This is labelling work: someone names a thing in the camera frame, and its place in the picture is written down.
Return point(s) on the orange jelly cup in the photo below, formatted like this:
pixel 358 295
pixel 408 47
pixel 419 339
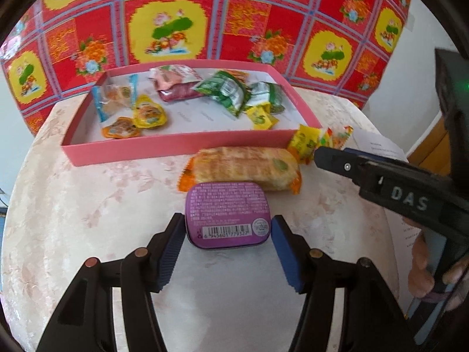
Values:
pixel 121 128

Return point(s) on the white paper sheet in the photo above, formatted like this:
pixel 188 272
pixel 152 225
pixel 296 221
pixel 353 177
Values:
pixel 381 145

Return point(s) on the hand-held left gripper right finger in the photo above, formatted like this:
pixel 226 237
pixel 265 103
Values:
pixel 287 256

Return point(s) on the yellow snack packet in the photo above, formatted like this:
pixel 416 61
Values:
pixel 302 143

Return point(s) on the pink cardboard box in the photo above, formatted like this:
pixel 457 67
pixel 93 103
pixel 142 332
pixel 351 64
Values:
pixel 190 150

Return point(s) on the large green snack packet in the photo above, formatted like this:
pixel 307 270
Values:
pixel 221 91

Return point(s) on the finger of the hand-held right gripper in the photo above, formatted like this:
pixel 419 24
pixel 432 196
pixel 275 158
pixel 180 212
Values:
pixel 337 163
pixel 384 159

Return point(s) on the yellow jelly cup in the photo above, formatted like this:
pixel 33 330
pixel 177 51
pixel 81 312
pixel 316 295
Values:
pixel 148 114

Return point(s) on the small green snack packet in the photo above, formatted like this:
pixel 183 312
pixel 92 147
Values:
pixel 271 95

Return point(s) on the pink white jelly drink pouch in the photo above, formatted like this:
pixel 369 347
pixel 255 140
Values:
pixel 176 84

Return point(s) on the small yellow candy packet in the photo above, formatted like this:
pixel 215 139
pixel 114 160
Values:
pixel 262 117

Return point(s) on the person's right hand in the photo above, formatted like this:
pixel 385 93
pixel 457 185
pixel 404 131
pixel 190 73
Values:
pixel 421 271

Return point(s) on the red floral printed cloth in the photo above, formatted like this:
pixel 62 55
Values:
pixel 220 14

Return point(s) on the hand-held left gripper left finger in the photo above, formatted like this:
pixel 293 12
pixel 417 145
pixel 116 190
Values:
pixel 170 256

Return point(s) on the purple tin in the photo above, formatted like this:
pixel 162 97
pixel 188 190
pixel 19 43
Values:
pixel 227 209

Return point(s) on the orange rice cracker packet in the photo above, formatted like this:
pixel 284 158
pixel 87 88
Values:
pixel 242 167

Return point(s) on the clear packet with blue ends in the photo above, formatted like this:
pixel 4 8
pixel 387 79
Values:
pixel 111 99

